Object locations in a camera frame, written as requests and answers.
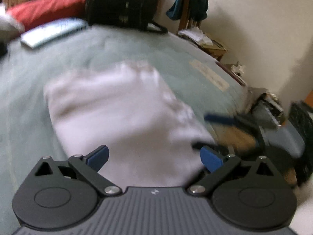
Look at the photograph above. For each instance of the white cloth on chair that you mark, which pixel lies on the white cloth on chair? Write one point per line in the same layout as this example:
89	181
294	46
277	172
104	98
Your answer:
196	35

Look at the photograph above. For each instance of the green quilted bed cover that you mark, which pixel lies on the green quilted bed cover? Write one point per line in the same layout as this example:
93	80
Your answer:
26	130

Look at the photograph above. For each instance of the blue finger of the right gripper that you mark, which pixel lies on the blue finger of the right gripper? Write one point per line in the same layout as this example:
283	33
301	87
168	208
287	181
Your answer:
219	119
211	146

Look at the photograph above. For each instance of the white printed sweatshirt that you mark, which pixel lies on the white printed sweatshirt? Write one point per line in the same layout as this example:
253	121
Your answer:
130	109

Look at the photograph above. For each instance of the white crumpled paper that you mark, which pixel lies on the white crumpled paper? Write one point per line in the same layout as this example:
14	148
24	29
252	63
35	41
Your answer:
238	68

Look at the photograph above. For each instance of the black backpack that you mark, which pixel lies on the black backpack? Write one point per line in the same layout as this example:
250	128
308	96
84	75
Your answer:
134	14

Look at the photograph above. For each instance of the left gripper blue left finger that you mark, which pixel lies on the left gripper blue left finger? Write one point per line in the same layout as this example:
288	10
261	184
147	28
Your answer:
87	167

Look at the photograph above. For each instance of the wooden chair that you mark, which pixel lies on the wooden chair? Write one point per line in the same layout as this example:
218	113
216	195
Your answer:
191	13

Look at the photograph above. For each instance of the light blue book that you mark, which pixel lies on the light blue book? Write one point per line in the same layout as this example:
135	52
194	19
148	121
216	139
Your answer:
48	32

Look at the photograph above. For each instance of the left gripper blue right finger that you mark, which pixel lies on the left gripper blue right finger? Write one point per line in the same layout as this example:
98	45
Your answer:
219	167

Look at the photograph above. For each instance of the grey pillow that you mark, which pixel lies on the grey pillow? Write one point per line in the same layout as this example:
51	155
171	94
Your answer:
9	27

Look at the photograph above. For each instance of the red blanket roll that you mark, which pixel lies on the red blanket roll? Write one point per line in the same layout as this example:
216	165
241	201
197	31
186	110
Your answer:
34	13

